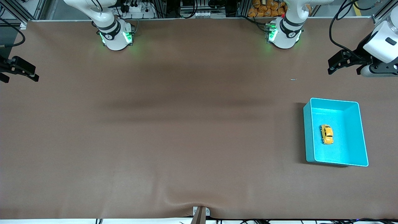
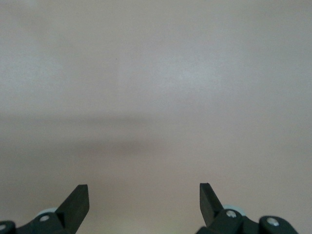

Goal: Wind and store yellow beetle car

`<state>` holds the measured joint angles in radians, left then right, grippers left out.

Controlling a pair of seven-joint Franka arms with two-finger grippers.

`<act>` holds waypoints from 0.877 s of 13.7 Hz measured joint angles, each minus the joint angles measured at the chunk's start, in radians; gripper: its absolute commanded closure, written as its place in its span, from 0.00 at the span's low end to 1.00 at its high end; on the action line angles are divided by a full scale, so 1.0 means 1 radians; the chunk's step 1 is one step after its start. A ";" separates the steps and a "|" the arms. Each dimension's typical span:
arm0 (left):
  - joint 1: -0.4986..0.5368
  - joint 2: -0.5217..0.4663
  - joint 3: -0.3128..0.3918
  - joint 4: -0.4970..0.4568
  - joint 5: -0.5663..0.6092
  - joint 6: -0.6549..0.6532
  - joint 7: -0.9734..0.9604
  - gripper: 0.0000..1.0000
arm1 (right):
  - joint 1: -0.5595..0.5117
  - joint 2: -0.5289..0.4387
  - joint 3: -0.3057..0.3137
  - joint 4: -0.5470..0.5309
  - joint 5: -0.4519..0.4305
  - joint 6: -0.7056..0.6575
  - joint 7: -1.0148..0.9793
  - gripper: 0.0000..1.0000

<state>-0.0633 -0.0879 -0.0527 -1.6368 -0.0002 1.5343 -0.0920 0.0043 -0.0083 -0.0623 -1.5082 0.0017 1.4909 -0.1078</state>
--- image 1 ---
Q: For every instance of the aluminium frame post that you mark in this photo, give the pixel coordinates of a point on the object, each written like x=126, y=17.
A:
x=29, y=11
x=384, y=12

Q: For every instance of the white power strip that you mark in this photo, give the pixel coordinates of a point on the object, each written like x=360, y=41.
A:
x=136, y=9

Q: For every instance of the grey metal table clamp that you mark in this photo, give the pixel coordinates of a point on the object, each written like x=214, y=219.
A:
x=200, y=214

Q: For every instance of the orange snack bag pile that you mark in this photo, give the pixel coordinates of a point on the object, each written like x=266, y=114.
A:
x=267, y=8

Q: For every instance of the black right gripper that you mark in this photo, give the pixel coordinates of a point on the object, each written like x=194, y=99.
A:
x=3, y=66

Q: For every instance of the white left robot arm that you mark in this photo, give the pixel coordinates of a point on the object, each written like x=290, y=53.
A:
x=289, y=31

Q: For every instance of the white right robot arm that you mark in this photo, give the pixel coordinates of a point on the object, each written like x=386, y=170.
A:
x=108, y=18

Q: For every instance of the teal plastic bin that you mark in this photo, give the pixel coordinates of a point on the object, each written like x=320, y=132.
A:
x=348, y=146

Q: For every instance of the brown table cover mat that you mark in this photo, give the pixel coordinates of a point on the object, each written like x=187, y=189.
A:
x=199, y=140

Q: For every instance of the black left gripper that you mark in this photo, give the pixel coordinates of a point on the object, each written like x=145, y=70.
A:
x=359, y=53

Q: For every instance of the yellow beetle toy car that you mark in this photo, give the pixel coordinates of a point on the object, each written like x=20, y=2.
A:
x=326, y=134

